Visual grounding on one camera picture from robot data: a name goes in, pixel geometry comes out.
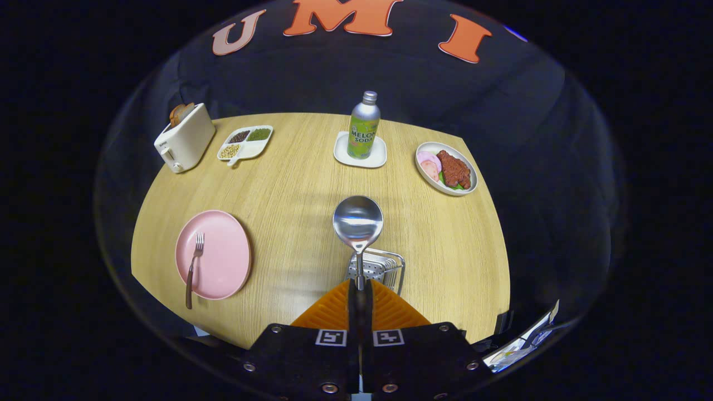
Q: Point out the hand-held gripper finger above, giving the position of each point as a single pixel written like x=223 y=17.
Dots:
x=354 y=317
x=367 y=317

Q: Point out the silver metal spoon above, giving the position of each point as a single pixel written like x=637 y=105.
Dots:
x=357 y=223

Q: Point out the pink round plate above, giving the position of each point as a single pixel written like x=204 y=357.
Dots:
x=223 y=256

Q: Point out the white oval food plate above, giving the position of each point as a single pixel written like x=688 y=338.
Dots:
x=426 y=177

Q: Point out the green lettuce leaf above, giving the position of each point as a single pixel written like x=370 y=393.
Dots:
x=444 y=179

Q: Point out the white square coaster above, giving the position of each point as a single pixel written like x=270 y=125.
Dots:
x=342 y=156

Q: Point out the pink ham slices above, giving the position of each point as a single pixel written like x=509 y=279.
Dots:
x=429 y=166

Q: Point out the brown fried meat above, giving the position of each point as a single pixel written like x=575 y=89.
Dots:
x=454 y=169

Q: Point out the green soda bottle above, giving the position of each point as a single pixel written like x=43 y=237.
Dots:
x=364 y=131

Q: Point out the white divided dish with beans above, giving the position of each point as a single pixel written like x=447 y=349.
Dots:
x=250 y=147

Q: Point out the cream white toaster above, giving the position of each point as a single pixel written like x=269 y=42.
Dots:
x=186 y=142

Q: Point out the toasted bread slice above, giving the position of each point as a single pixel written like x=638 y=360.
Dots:
x=181 y=113

